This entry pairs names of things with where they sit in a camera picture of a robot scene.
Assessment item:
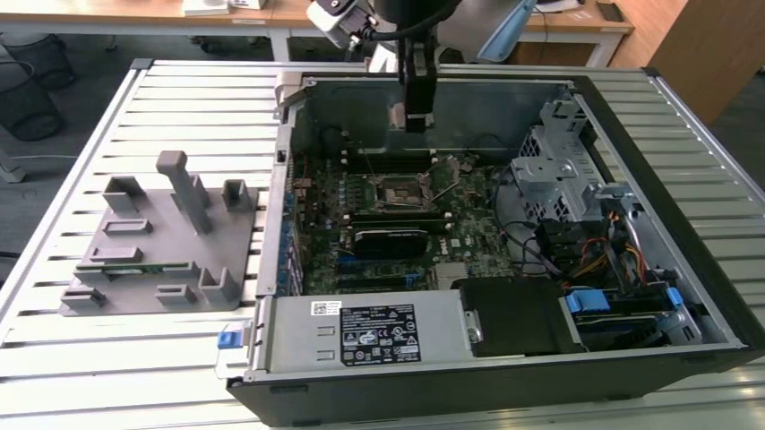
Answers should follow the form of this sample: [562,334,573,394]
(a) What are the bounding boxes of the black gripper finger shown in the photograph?
[398,66,439,134]

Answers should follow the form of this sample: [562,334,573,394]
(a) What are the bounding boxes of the silver square CPU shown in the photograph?
[387,101,411,132]

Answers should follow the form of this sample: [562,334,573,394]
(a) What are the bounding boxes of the metal socket cover frame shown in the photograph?
[421,154,467,201]

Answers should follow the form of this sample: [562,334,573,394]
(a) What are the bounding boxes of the CPU socket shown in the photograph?
[368,173,433,212]

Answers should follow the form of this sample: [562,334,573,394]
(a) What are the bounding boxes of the RAM slot white clips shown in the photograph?
[348,210,451,218]
[348,219,451,228]
[342,159,437,168]
[342,149,437,158]

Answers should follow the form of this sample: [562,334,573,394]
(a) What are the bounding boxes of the silver metal drive cage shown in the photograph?
[509,99,636,225]

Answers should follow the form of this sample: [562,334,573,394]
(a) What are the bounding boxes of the green motherboard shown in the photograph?
[290,150,509,297]

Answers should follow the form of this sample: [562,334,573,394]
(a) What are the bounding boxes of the black graphics card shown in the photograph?
[351,228,430,260]

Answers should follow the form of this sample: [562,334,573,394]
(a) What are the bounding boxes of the white box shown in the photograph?
[182,0,232,17]

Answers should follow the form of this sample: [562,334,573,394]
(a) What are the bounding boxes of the silver chipset heatsink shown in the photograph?
[434,262,474,290]

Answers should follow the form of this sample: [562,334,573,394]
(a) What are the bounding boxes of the black expansion slot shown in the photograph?
[335,277,419,290]

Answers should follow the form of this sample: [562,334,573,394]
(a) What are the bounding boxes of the grey parts rack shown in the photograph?
[59,150,262,317]

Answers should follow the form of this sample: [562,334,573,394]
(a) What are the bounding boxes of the wooden cabinet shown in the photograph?
[609,0,765,127]

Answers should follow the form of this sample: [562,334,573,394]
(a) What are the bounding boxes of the black plastic shroud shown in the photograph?
[457,276,586,359]

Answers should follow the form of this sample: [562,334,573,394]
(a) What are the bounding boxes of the black rating label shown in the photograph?
[338,305,425,365]

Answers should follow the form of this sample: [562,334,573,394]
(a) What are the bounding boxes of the blue disk carrier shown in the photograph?
[565,286,684,317]

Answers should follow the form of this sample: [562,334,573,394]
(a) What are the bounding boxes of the green RAM stick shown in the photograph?
[76,262,196,275]

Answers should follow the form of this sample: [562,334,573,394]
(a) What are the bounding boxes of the silver power supply unit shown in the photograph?
[244,293,479,373]

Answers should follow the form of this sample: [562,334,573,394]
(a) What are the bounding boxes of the black mesh wastebasket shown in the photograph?
[0,60,64,142]
[11,33,79,90]

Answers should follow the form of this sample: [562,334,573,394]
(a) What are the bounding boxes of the black hard disk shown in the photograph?
[573,313,674,353]

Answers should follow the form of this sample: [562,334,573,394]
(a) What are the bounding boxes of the blue case latch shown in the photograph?
[219,328,248,351]

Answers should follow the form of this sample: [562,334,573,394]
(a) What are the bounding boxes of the black open PC case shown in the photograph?
[223,66,765,429]

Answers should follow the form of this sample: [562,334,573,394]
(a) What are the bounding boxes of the black camera cable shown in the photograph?
[356,6,466,45]

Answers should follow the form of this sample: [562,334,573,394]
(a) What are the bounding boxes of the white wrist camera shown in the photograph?
[306,0,383,49]

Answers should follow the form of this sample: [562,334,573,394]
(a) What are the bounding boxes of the black internal cable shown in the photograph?
[493,169,563,281]

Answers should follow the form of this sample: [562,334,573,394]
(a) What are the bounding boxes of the coloured power wire bundle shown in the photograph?
[561,208,658,292]

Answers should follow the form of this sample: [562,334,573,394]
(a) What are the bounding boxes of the wooden desk white frame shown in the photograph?
[0,0,636,68]

